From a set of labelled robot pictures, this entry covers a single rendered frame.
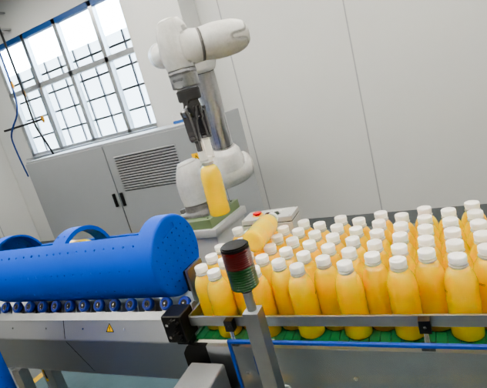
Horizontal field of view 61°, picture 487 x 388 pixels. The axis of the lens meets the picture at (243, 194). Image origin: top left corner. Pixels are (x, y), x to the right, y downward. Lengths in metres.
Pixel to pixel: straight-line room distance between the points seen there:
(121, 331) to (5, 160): 5.66
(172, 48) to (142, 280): 0.73
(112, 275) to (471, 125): 3.12
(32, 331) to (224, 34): 1.37
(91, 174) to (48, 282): 2.27
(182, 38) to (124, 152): 2.29
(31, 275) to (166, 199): 1.83
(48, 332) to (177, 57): 1.18
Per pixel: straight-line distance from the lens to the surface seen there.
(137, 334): 1.55
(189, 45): 1.32
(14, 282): 1.84
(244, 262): 0.87
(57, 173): 4.19
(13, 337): 2.04
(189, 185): 1.99
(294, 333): 1.21
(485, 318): 1.06
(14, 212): 7.01
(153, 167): 3.36
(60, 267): 1.62
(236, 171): 2.01
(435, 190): 3.99
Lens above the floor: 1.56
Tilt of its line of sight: 14 degrees down
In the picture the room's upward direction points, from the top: 15 degrees counter-clockwise
